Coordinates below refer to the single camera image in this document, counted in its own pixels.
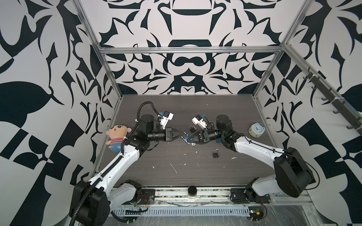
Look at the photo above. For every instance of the black round knob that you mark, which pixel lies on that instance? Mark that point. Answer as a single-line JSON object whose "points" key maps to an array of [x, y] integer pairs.
{"points": [[192, 191]]}

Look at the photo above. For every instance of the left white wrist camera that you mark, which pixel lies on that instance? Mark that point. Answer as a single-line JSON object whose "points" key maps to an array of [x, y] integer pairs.
{"points": [[164, 118]]}

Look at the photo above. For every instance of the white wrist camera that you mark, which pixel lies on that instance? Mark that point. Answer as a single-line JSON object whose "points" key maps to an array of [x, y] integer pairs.
{"points": [[164, 118], [199, 120]]}

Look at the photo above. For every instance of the small black padlock back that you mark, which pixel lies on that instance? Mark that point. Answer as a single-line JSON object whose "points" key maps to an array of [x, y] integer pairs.
{"points": [[215, 153]]}

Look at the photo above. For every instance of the plush doll striped shirt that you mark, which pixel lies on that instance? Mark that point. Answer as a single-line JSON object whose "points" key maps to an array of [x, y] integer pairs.
{"points": [[116, 135]]}

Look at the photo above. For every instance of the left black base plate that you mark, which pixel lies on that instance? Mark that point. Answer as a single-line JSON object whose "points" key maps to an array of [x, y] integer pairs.
{"points": [[142, 197]]}

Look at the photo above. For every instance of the black padlock with key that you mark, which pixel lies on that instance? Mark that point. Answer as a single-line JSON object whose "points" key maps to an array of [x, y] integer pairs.
{"points": [[192, 128]]}

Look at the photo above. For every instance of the wall hook rail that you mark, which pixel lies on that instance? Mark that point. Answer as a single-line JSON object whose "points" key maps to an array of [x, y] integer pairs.
{"points": [[331, 96]]}

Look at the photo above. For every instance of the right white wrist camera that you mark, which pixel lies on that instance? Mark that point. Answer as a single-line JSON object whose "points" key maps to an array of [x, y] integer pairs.
{"points": [[199, 120]]}

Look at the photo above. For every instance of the green circuit board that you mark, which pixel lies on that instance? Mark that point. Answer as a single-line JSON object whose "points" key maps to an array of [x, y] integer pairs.
{"points": [[256, 214]]}

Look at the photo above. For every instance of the blue padlock with key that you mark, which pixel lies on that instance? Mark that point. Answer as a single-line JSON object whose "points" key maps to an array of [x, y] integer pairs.
{"points": [[188, 140]]}

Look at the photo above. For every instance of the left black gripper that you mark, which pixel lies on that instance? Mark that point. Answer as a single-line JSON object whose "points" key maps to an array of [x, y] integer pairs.
{"points": [[168, 134]]}

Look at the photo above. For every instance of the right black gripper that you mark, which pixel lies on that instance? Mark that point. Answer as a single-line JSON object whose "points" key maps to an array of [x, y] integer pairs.
{"points": [[203, 136]]}

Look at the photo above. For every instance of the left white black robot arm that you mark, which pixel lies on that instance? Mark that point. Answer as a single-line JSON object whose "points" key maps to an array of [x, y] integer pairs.
{"points": [[94, 200]]}

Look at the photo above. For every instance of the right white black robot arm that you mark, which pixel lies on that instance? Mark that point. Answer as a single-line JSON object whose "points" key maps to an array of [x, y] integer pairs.
{"points": [[292, 174]]}

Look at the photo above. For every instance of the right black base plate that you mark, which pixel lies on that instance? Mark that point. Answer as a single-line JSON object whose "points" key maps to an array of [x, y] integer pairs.
{"points": [[247, 195]]}

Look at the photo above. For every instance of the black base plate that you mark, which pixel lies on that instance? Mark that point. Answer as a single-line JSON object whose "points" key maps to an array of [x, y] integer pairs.
{"points": [[142, 197], [247, 195]]}

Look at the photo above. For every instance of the small blue alarm clock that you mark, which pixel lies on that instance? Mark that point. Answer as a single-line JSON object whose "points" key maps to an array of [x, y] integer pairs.
{"points": [[256, 130]]}

